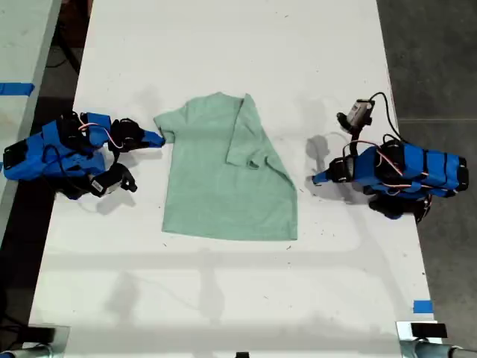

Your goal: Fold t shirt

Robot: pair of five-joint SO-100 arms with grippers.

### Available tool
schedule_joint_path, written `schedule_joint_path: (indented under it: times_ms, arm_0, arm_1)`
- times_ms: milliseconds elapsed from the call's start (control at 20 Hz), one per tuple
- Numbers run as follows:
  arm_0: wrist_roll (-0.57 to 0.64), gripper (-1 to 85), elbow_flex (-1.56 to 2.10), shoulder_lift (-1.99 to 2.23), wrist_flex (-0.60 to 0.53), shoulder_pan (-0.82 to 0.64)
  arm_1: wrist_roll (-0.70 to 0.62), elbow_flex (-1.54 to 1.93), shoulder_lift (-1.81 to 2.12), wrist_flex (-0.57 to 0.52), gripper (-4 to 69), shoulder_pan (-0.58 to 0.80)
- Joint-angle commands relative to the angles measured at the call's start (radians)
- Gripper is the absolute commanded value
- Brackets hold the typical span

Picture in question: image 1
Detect small black box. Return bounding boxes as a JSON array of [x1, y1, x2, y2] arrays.
[[410, 322, 448, 339], [26, 327, 57, 342]]

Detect black camera box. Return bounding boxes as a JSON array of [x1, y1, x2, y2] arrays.
[[88, 163, 139, 198], [336, 98, 375, 133]]

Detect square blue tape piece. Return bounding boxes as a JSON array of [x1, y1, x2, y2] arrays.
[[412, 299, 435, 315]]

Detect metal table clamp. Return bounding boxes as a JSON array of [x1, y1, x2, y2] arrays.
[[395, 320, 449, 358], [20, 324, 72, 358]]

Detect white side table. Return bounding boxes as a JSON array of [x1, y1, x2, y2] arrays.
[[0, 0, 63, 239]]

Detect black floor cable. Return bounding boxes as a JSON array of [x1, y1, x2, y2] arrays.
[[45, 35, 82, 75]]

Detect black camera cable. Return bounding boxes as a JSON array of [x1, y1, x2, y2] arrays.
[[371, 92, 404, 143]]

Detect pale green T-shirt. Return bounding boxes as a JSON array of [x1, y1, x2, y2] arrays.
[[153, 91, 299, 242]]

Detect long blue tape strip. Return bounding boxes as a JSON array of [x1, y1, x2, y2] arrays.
[[0, 82, 36, 96]]

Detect black camera stalk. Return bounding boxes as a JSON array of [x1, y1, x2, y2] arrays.
[[341, 125, 366, 160]]

